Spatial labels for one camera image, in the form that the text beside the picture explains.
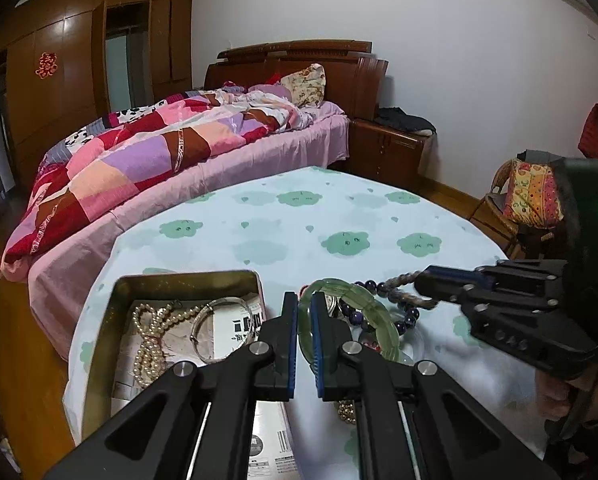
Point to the cloud print tablecloth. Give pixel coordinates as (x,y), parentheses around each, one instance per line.
(289,230)

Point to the wooden nightstand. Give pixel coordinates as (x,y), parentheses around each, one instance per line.
(384,155)

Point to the red hanging garment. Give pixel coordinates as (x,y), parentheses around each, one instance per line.
(593,132)

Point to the dark brown garment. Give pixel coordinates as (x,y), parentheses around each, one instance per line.
(539,240)

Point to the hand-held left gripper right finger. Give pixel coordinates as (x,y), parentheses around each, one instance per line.
(318,345)

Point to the wicker chair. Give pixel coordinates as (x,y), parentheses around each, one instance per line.
(494,215)

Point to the metal tin box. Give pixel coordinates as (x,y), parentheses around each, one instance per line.
(104,340)

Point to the patchwork quilt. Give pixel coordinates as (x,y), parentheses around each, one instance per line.
(129,160)

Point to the colourful patterned cushion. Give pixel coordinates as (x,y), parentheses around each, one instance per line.
(531,195)

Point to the person's right hand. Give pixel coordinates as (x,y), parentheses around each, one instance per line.
(554,397)

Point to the wooden bed headboard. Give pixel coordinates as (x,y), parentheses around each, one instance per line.
(349,80)

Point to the floral pillow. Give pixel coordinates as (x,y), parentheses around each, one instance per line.
(304,85)

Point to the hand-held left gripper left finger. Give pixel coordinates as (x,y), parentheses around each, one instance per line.
(293,340)

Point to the bed with patchwork quilt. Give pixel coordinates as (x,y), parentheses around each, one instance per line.
(239,170)

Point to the silver bangle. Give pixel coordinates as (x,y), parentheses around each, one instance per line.
(201,310)

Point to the wooden wardrobe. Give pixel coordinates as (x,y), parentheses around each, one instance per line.
(64,100)

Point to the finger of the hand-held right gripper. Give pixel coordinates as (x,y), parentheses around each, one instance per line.
(459,277)
(519,330)

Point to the red paper decoration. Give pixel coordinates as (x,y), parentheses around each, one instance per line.
(46,65)

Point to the dark folded clothes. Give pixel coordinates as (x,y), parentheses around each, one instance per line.
(404,120)

